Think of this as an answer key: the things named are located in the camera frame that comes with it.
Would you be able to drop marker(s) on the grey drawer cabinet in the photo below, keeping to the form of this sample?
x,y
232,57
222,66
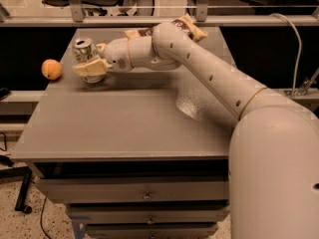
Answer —
x,y
136,124

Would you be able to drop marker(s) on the bottom grey drawer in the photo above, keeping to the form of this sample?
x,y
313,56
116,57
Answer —
x,y
159,231

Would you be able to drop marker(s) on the green white 7up can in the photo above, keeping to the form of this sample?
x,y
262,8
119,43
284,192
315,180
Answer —
x,y
84,51

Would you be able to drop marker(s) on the top grey drawer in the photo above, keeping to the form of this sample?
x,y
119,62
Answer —
x,y
133,189

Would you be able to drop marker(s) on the grey drawer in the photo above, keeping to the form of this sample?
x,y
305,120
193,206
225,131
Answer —
x,y
153,214
133,189
159,231

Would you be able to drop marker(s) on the black stand leg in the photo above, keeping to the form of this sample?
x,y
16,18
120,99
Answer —
x,y
25,173

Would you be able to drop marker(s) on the orange fruit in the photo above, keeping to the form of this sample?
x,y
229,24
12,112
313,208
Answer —
x,y
51,69

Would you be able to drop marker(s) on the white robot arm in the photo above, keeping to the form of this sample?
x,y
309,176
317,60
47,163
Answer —
x,y
273,164

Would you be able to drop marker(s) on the brown yellow chip bag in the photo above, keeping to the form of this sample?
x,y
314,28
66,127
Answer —
x,y
183,22

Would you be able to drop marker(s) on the grey metal railing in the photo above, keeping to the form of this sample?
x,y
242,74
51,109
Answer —
x,y
33,13

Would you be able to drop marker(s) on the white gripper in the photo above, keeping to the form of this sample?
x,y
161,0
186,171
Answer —
x,y
116,54

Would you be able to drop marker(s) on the middle grey drawer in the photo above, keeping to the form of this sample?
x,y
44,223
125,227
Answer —
x,y
153,214

